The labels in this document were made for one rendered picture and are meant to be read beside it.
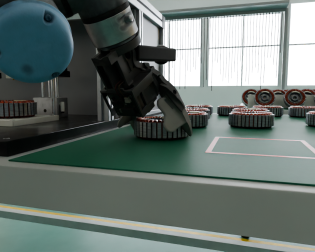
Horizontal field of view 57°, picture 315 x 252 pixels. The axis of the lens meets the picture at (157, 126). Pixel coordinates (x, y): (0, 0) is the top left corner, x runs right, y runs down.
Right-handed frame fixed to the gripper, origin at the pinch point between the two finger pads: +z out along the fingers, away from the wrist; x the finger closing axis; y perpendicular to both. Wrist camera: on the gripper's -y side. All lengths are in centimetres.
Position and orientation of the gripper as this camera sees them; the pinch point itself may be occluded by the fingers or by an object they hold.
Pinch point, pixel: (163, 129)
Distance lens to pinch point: 58.3
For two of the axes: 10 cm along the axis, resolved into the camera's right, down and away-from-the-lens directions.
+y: -4.8, 6.3, -6.1
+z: 3.2, 7.8, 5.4
